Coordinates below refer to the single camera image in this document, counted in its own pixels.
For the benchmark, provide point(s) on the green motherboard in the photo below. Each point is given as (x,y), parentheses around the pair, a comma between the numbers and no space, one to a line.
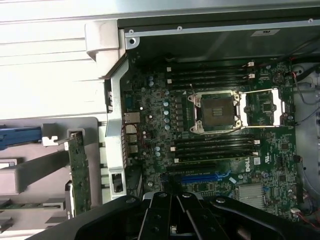
(275,155)

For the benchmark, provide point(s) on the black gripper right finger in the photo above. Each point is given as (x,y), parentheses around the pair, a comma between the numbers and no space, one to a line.
(200,220)

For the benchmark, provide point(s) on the round coin cell battery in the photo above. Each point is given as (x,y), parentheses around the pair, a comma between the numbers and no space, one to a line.
(277,78)

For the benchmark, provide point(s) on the open black PC case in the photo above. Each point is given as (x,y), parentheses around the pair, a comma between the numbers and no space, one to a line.
(113,135)

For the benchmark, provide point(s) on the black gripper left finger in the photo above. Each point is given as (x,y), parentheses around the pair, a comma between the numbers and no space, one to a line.
(155,220)

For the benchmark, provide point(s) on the blue expansion slot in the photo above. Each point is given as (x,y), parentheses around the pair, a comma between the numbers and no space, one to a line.
(200,178)

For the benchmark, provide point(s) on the black expansion slot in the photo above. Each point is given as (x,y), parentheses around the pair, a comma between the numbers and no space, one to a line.
(190,168)

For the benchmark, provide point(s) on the thin socket locking lever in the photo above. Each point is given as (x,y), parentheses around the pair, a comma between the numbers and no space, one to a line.
(192,88)

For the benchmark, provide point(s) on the CPU socket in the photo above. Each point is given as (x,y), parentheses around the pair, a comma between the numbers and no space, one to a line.
(215,110)

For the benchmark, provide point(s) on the hard disk with blue caddy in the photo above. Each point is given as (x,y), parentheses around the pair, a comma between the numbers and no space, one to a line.
(20,135)

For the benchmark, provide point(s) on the silver finned heatsink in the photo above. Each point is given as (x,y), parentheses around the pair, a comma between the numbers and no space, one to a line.
(250,197)

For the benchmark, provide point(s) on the grey parts rack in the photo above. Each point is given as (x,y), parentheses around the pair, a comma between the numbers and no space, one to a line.
(37,170)

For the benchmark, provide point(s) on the open metal socket cover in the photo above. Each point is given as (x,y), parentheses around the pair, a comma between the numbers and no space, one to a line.
(278,97)

